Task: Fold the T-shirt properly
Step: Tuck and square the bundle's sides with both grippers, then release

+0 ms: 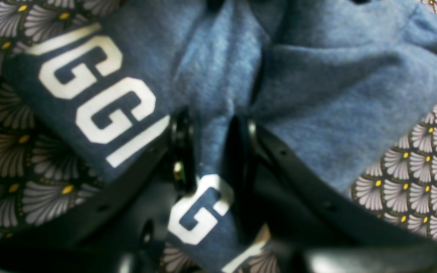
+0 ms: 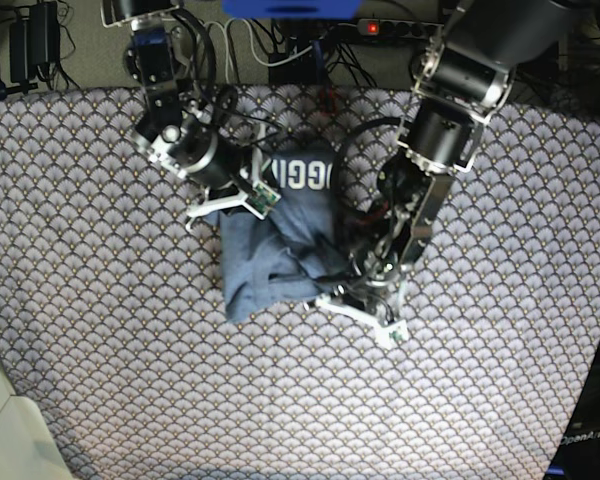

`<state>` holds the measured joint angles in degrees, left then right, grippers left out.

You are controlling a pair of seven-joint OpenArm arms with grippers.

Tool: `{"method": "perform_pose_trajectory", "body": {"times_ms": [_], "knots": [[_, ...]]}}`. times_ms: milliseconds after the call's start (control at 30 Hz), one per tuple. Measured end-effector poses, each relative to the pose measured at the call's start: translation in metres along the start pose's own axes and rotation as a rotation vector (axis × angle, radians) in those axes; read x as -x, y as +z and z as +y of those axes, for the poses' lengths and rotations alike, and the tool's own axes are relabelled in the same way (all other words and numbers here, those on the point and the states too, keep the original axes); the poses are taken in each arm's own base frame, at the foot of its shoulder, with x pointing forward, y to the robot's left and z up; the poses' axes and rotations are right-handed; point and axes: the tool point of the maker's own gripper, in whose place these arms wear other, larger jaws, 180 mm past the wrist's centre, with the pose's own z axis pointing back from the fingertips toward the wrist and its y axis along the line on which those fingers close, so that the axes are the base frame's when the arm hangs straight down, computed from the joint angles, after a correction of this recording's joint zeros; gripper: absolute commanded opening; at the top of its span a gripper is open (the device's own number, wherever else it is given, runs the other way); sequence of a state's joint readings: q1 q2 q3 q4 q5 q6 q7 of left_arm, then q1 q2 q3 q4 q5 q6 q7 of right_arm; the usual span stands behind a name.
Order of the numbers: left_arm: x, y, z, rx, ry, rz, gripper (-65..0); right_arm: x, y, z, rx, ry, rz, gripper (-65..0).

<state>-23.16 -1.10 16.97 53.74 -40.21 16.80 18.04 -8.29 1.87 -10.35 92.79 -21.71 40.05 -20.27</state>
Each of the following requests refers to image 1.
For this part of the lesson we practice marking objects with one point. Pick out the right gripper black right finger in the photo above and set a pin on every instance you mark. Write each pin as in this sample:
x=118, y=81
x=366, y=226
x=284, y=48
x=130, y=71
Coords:
x=313, y=228

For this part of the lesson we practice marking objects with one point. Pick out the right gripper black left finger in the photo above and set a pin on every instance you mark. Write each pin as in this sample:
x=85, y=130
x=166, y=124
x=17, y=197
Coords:
x=121, y=229

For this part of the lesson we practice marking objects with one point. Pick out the blue T-shirt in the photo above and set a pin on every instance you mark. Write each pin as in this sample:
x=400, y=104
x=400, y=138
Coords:
x=339, y=81

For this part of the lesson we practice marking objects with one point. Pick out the fan-patterned tablecloth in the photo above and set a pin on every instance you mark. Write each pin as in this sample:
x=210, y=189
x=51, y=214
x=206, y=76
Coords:
x=43, y=177

